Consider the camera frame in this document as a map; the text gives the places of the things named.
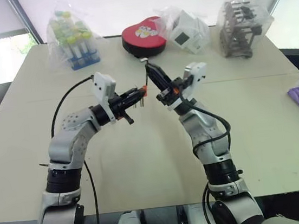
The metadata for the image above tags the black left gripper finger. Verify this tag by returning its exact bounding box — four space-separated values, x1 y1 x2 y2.
121 86 148 100
122 94 145 108

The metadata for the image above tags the dark window frame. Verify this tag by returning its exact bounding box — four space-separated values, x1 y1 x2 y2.
0 0 49 50

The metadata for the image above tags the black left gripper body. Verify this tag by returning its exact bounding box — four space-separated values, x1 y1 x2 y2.
107 92 136 127

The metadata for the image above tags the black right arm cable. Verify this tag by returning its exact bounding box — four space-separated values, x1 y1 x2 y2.
185 95 242 221

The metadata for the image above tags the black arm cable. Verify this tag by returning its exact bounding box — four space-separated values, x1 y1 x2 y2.
44 74 114 224
185 95 242 221

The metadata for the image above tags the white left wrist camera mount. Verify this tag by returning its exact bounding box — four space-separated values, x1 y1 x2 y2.
89 69 121 125

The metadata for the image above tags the bagged dark metal rack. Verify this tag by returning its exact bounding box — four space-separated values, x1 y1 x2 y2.
212 0 280 62

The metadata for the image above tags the dark wooden rack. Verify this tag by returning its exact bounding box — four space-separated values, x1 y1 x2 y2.
215 0 267 61

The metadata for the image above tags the orange hex key holder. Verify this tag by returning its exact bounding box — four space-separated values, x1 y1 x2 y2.
131 86 150 110

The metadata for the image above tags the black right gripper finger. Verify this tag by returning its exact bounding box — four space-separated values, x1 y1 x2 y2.
145 61 170 94
149 60 176 89

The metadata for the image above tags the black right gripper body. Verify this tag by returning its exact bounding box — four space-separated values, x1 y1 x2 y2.
154 76 193 108

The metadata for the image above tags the blue test tube rack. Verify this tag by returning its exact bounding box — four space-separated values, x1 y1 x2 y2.
67 50 102 72

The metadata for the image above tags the silver hex key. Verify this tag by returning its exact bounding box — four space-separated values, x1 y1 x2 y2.
140 57 153 89

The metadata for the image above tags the bagged white cube device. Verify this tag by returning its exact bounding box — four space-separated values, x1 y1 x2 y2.
153 1 213 60

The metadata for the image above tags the red heart-shaped box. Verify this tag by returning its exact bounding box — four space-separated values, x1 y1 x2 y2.
119 15 170 61

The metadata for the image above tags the white box-shaped device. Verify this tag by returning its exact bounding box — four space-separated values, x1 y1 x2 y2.
167 9 209 57

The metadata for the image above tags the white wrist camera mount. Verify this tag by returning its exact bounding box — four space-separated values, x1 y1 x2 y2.
89 69 121 125
162 60 212 112

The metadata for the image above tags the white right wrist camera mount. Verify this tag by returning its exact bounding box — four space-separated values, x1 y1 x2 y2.
162 60 212 112

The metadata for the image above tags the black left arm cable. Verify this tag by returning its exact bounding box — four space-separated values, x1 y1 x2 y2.
44 74 114 224

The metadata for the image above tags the clear bag of test tubes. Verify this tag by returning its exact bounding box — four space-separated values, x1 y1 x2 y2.
42 0 113 74

